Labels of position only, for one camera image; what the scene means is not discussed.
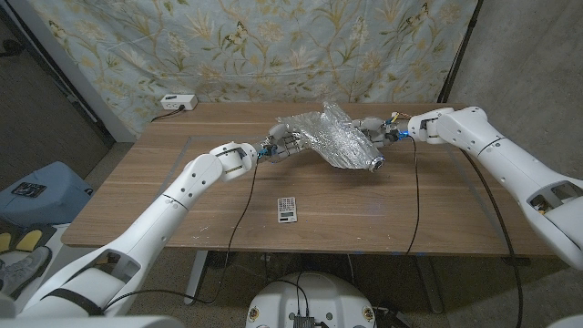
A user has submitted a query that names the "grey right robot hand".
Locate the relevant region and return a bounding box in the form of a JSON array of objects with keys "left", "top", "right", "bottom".
[{"left": 350, "top": 116, "right": 411, "bottom": 149}]

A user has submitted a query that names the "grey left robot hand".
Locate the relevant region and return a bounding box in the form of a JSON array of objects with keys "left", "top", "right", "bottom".
[{"left": 257, "top": 122, "right": 315, "bottom": 164}]

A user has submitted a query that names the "aluminum foil sheet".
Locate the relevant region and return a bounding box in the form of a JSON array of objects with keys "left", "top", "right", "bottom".
[{"left": 275, "top": 100, "right": 387, "bottom": 173}]

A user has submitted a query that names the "small white calculator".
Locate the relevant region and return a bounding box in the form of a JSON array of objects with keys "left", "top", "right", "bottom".
[{"left": 277, "top": 196, "right": 298, "bottom": 224}]

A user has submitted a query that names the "floral printed backdrop cloth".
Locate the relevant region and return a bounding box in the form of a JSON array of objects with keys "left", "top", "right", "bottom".
[{"left": 26, "top": 0, "right": 479, "bottom": 138}]

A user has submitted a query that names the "black backdrop stand pole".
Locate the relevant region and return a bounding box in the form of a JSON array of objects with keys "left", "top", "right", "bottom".
[{"left": 439, "top": 0, "right": 484, "bottom": 104}]

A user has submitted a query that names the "white power outlet box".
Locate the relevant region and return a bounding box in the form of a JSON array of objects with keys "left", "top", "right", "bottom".
[{"left": 159, "top": 94, "right": 199, "bottom": 111}]

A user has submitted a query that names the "white robot torso base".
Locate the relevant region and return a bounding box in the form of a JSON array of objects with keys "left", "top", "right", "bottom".
[{"left": 245, "top": 272, "right": 378, "bottom": 328}]

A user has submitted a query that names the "white table leg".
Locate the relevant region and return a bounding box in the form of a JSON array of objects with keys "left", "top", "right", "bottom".
[{"left": 183, "top": 250, "right": 209, "bottom": 305}]

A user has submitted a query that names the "grey table leg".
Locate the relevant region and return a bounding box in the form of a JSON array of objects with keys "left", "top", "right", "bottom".
[{"left": 414, "top": 254, "right": 445, "bottom": 314}]

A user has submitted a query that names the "black card with print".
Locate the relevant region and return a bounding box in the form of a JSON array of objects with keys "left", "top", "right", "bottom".
[{"left": 11, "top": 181, "right": 47, "bottom": 199}]

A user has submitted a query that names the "grey sneaker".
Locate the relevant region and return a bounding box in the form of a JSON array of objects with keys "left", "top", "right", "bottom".
[{"left": 0, "top": 246, "right": 53, "bottom": 304}]

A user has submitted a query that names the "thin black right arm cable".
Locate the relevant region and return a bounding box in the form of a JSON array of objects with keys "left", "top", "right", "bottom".
[{"left": 404, "top": 136, "right": 421, "bottom": 256}]

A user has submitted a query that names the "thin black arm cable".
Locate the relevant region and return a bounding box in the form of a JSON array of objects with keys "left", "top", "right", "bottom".
[
  {"left": 404, "top": 136, "right": 421, "bottom": 256},
  {"left": 104, "top": 159, "right": 261, "bottom": 311}
]

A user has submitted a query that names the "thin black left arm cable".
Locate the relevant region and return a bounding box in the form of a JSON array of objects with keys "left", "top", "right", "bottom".
[{"left": 104, "top": 159, "right": 261, "bottom": 311}]

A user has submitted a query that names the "black outlet power cord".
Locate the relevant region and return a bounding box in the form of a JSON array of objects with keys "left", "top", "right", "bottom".
[{"left": 150, "top": 105, "right": 186, "bottom": 123}]

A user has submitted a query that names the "black torso cable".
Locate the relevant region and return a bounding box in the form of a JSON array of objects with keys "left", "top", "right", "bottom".
[{"left": 268, "top": 272, "right": 311, "bottom": 318}]

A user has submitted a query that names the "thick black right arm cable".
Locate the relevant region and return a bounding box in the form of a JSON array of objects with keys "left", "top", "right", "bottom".
[{"left": 459, "top": 148, "right": 525, "bottom": 328}]

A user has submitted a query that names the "grey-white slanted frame post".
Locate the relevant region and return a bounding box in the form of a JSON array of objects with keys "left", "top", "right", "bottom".
[{"left": 6, "top": 0, "right": 138, "bottom": 143}]

